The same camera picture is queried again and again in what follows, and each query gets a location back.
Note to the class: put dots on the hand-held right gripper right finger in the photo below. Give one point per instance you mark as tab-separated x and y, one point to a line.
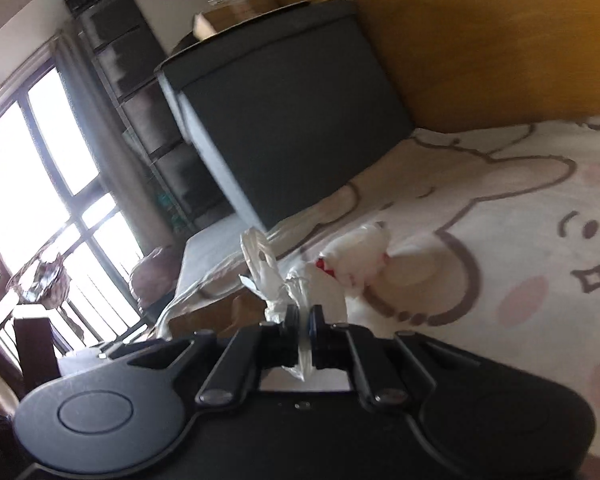
320	345

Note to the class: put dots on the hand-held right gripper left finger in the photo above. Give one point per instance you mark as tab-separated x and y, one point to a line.
286	342

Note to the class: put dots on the white plastic bag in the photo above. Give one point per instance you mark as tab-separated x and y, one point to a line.
350	255

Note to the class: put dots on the crumpled brown paper bag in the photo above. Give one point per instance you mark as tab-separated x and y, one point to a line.
205	315

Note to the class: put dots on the pink bundle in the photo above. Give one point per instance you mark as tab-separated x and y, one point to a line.
155	275

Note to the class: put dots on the printed bed blanket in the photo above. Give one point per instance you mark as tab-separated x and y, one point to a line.
505	210

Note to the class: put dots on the grey storage box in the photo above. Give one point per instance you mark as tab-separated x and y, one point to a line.
290	110

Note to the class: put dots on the hanging basket planter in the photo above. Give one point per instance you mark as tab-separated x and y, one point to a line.
42	277

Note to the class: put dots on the grey-brown curtain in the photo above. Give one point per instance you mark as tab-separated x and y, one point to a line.
110	160

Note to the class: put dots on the black drawer tower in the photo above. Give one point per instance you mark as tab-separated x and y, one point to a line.
130	85

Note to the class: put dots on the cardboard box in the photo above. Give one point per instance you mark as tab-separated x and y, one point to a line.
230	17

